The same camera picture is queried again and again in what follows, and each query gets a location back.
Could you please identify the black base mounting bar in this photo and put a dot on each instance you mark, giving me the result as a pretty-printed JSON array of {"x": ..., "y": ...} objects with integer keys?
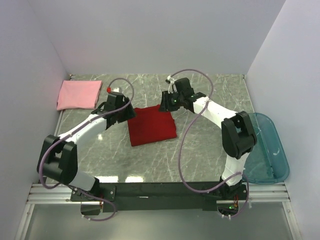
[{"x": 138, "y": 196}]

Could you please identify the red t shirt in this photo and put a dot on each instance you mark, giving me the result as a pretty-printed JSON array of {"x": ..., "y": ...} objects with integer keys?
[{"x": 150, "y": 126}]

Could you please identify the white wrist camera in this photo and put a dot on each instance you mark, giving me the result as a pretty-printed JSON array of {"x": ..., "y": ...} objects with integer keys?
[
  {"x": 170, "y": 81},
  {"x": 114, "y": 89}
]

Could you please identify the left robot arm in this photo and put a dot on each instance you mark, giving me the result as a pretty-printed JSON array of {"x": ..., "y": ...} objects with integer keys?
[{"x": 59, "y": 154}]

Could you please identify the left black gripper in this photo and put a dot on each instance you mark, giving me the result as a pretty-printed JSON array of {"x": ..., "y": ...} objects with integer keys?
[{"x": 127, "y": 113}]

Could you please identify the folded pink t shirt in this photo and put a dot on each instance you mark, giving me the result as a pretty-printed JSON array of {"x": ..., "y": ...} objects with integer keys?
[{"x": 78, "y": 94}]

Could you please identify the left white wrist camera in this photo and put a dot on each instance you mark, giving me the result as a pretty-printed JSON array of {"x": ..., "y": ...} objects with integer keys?
[{"x": 114, "y": 89}]

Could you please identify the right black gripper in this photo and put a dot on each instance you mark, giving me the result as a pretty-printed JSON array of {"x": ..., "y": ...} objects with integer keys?
[{"x": 165, "y": 102}]

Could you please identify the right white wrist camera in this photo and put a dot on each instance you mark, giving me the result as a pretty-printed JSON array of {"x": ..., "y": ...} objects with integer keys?
[{"x": 170, "y": 81}]

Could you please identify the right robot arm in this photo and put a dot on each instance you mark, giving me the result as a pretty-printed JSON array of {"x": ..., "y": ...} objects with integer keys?
[{"x": 237, "y": 131}]

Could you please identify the teal transparent plastic bin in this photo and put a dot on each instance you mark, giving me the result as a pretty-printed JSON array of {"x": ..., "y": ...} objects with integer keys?
[{"x": 267, "y": 163}]

